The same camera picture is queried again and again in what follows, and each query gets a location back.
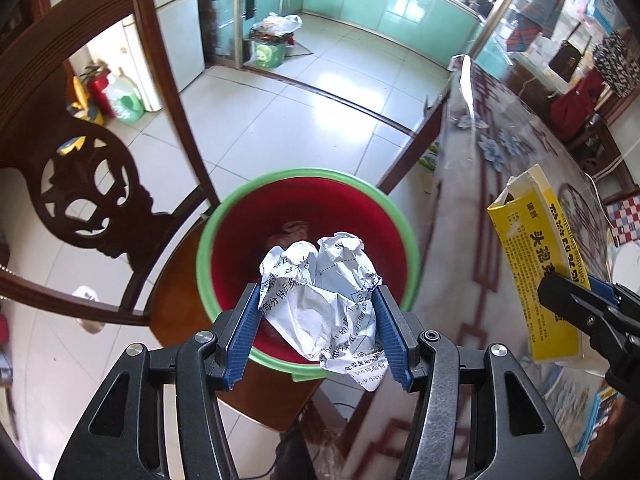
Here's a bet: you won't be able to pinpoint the glass partition door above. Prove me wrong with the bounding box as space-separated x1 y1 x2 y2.
196 0 311 70

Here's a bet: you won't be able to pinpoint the red white checkered cushion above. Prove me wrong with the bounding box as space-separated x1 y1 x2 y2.
605 197 640 248

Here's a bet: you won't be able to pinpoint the brown crumpled wrapper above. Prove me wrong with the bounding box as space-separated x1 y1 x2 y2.
267 220 308 252

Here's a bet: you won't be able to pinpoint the patterned table cover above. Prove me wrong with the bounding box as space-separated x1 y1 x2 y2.
350 55 640 480

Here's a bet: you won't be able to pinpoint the white cable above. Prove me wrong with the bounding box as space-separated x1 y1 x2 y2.
590 152 632 182

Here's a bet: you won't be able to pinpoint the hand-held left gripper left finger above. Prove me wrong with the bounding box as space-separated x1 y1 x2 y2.
52 282 262 480

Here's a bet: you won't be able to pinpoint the yellow plastic container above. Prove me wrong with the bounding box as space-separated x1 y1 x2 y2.
67 75 106 126

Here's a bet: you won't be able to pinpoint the white round container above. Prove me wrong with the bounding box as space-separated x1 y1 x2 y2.
607 245 640 292

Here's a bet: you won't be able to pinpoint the red fire extinguisher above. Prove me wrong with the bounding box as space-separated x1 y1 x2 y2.
82 60 112 118

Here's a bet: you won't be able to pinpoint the green water jug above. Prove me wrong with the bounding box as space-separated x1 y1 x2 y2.
106 67 147 122

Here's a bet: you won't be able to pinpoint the yellow cardboard box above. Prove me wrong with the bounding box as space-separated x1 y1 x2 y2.
487 164 587 363

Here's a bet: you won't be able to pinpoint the white tissue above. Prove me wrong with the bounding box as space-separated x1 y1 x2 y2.
72 285 106 333

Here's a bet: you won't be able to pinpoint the black white patterned bag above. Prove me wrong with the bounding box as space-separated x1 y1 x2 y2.
592 30 634 98

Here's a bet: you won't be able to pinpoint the white printed paper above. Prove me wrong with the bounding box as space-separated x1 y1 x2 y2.
258 231 391 392

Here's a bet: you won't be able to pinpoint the green kitchen waste bin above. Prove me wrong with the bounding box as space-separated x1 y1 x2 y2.
251 37 288 68

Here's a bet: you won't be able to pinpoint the red bag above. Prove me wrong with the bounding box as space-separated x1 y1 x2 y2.
550 67 608 133

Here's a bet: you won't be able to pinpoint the green white box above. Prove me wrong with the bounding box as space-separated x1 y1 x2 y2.
419 142 441 171

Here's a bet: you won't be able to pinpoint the white plastic bag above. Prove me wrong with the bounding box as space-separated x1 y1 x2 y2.
250 12 303 43

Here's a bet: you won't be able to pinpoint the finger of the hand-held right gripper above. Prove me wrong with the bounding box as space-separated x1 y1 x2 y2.
537 276 609 334
586 273 640 312

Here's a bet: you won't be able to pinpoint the blue printed booklet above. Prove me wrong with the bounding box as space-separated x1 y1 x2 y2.
542 365 623 453

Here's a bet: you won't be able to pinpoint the green kitchen cabinets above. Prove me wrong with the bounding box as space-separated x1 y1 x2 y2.
302 0 486 68

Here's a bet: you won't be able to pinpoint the brown handbag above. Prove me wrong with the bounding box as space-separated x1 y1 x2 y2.
549 40 581 81

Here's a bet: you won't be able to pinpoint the carved dark wooden chair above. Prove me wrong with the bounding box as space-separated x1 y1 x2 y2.
0 0 326 433

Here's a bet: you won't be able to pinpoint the plaid hanging cloth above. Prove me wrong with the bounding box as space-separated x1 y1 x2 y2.
506 0 576 53

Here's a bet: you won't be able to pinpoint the red bucket with green rim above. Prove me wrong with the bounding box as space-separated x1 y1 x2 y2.
196 167 420 378

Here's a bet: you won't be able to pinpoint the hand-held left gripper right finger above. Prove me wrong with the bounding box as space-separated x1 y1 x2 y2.
372 285 583 480

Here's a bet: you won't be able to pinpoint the white refrigerator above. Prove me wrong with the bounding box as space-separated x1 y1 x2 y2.
122 0 206 113

